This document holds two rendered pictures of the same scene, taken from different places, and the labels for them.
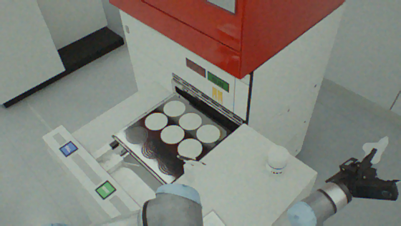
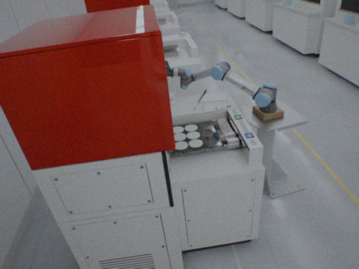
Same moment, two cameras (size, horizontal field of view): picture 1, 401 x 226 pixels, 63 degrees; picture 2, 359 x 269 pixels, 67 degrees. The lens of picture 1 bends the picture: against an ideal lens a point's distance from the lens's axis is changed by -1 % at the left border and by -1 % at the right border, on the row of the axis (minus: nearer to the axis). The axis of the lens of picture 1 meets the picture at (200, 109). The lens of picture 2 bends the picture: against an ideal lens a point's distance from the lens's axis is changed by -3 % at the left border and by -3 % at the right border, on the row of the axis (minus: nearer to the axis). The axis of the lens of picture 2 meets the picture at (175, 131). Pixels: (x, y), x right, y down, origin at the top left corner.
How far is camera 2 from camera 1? 2.60 m
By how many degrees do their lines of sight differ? 93
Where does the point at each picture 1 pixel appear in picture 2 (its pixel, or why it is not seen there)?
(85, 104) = not seen: outside the picture
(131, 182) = (225, 129)
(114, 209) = (237, 112)
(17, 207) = not seen: outside the picture
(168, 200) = (221, 65)
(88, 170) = (242, 126)
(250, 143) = not seen: hidden behind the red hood
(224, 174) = (189, 107)
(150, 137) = (205, 137)
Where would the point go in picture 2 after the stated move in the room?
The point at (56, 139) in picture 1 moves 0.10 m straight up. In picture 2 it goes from (254, 143) to (256, 130)
